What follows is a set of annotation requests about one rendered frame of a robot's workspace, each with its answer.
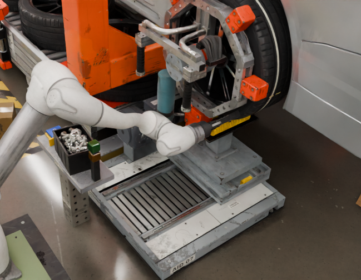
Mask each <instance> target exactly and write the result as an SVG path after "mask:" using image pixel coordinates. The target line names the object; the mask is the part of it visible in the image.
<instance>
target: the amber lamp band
mask: <svg viewBox="0 0 361 280"><path fill-rule="evenodd" d="M88 157H89V159H90V160H91V161H92V162H93V163H94V162H97V161H99V160H100V159H101V153H100V152H99V153H97V154H94V155H93V154H92V153H91V152H90V151H89V152H88Z"/></svg>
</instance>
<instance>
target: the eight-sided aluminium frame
mask: <svg viewBox="0 0 361 280"><path fill-rule="evenodd" d="M193 5H195V6H197V7H199V8H201V9H202V10H203V11H205V12H208V13H210V14H211V15H212V16H214V17H215V18H217V19H218V20H219V21H220V23H221V26H222V28H223V30H224V32H225V35H226V37H227V39H228V42H229V45H230V47H231V49H232V51H233V54H234V56H235V59H236V62H237V65H236V72H235V79H234V86H233V94H232V98H231V100H230V101H228V102H226V103H223V104H221V105H219V106H217V105H216V104H214V103H212V101H210V100H209V99H207V98H206V97H204V96H203V95H202V94H201V93H199V92H198V91H196V90H195V89H193V88H192V95H191V104H192V105H193V106H194V107H195V108H197V109H198V110H199V111H200V112H202V113H203V114H204V115H205V116H207V117H209V118H214V117H216V116H218V115H220V114H223V113H225V112H227V111H230V110H232V109H235V108H238V107H241V106H243V105H244V104H246V103H247V100H248V98H247V97H245V96H244V95H242V94H241V93H240V88H241V81H242V79H244V78H246V77H249V76H251V75H252V71H253V65H254V57H253V53H252V52H251V50H250V47H249V45H248V43H247V40H246V38H245V36H244V33H243V31H241V32H238V33H234V34H232V32H231V30H230V28H229V26H228V25H227V23H226V21H225V20H226V18H227V17H228V16H229V14H230V13H231V12H232V11H233V10H234V9H232V8H231V7H230V6H227V5H225V4H223V3H221V2H219V1H218V0H179V1H178V2H177V3H176V4H175V5H174V6H172V7H171V8H170V9H169V10H167V12H166V13H165V17H164V20H165V24H164V29H174V28H179V20H180V16H181V15H182V14H184V13H185V12H186V11H187V10H189V9H190V8H191V7H192V6H193ZM164 36H165V37H166V38H168V39H169V40H171V41H172V42H174V43H175V44H177V45H178V38H179V34H175V35H164ZM162 51H163V56H164V60H166V57H167V55H168V54H169V53H171V52H169V51H168V50H167V49H165V48H164V49H163V50H162ZM176 86H177V89H178V92H179V94H180V96H181V97H182V98H183V92H184V80H181V81H176Z"/></svg>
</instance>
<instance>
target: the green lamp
mask: <svg viewBox="0 0 361 280"><path fill-rule="evenodd" d="M88 150H89V151H90V152H91V153H96V152H98V151H100V150H101V149H100V143H99V142H98V141H97V140H96V139H94V140H92V141H89V142H88Z"/></svg>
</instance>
